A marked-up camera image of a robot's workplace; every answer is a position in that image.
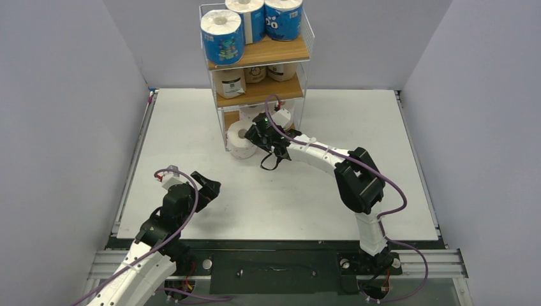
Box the white dotted roll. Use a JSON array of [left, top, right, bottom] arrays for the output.
[[281, 101, 294, 118], [239, 105, 265, 122]]

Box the white wire wooden shelf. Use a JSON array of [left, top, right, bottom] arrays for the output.
[[204, 15, 315, 145]]

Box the brown cartoon printed roll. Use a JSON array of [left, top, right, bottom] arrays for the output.
[[244, 66, 267, 84]]

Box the brown paper roll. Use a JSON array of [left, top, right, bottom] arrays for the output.
[[267, 62, 297, 82]]

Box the blue roll edge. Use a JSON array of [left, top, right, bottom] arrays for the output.
[[200, 10, 245, 66]]

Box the blue white roll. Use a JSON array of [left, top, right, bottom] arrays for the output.
[[264, 0, 303, 41], [225, 0, 266, 45]]

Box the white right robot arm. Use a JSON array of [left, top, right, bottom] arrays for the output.
[[245, 113, 393, 272]]

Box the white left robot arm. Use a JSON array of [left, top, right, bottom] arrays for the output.
[[87, 166, 221, 305]]

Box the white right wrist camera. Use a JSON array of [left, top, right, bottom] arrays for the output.
[[272, 108, 293, 130]]

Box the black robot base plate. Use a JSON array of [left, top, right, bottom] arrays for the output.
[[159, 240, 446, 300]]

